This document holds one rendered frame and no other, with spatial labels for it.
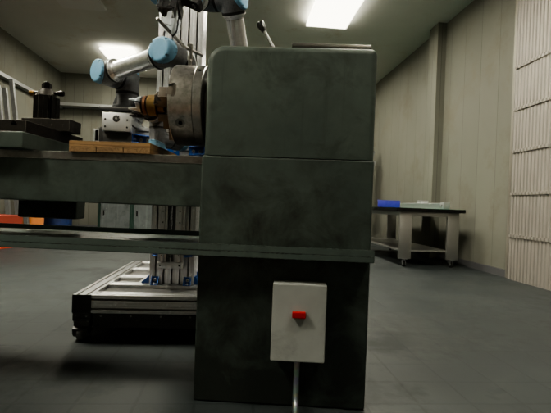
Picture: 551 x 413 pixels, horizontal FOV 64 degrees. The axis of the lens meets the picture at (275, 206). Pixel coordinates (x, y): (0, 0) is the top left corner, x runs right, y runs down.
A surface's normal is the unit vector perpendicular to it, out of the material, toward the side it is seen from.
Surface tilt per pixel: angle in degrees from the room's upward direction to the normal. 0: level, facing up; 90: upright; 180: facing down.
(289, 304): 90
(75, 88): 90
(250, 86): 90
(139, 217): 90
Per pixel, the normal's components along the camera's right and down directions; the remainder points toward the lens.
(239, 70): -0.04, 0.00
